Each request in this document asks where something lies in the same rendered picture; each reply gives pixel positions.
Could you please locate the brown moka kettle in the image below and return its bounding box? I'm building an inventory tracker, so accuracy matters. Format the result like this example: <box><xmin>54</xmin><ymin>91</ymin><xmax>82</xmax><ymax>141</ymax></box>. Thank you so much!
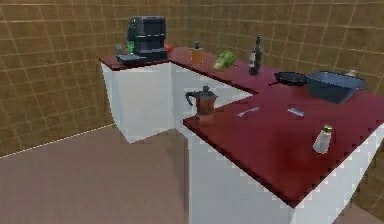
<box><xmin>185</xmin><ymin>85</ymin><xmax>219</xmax><ymax>117</ymax></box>

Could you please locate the silver butter knife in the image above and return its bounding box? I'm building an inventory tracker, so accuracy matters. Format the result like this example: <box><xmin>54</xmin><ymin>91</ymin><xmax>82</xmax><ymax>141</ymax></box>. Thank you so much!
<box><xmin>235</xmin><ymin>106</ymin><xmax>260</xmax><ymax>118</ymax></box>

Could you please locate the orange soap dispenser bottle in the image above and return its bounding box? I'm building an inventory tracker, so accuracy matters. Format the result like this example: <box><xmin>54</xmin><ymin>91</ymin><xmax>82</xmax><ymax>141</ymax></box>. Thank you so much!
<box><xmin>190</xmin><ymin>41</ymin><xmax>205</xmax><ymax>65</ymax></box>

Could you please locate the green lettuce head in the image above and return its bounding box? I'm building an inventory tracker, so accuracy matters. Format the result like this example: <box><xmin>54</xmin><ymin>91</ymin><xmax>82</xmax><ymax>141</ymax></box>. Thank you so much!
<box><xmin>213</xmin><ymin>49</ymin><xmax>237</xmax><ymax>71</ymax></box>

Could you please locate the white counter with red top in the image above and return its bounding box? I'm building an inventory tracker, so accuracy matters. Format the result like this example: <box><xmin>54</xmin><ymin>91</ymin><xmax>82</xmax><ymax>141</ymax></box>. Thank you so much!
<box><xmin>98</xmin><ymin>46</ymin><xmax>384</xmax><ymax>224</ymax></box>

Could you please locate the dark wine bottle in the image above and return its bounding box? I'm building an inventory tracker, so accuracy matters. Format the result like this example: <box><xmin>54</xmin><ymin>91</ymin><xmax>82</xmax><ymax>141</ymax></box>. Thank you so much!
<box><xmin>248</xmin><ymin>34</ymin><xmax>264</xmax><ymax>77</ymax></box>

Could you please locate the black coffee machine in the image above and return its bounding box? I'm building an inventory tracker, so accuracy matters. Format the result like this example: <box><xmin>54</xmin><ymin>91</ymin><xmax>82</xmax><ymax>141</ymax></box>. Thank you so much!
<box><xmin>115</xmin><ymin>15</ymin><xmax>169</xmax><ymax>66</ymax></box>

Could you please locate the small silver blue card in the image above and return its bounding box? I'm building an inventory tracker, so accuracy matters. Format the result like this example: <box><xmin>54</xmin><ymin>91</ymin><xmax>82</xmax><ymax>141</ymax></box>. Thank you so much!
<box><xmin>287</xmin><ymin>107</ymin><xmax>306</xmax><ymax>118</ymax></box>

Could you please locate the black frying pan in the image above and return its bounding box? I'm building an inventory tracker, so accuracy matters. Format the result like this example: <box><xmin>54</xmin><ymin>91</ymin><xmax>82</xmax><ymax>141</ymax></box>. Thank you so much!
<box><xmin>268</xmin><ymin>71</ymin><xmax>309</xmax><ymax>88</ymax></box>

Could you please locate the white salt shaker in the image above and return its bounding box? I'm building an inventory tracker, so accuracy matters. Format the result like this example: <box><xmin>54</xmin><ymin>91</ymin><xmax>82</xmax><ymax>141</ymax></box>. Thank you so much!
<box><xmin>312</xmin><ymin>124</ymin><xmax>333</xmax><ymax>155</ymax></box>

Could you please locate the blue rectangular pot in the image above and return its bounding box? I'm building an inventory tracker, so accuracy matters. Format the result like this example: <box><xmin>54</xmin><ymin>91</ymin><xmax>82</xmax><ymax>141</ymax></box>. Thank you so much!
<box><xmin>305</xmin><ymin>70</ymin><xmax>369</xmax><ymax>105</ymax></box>

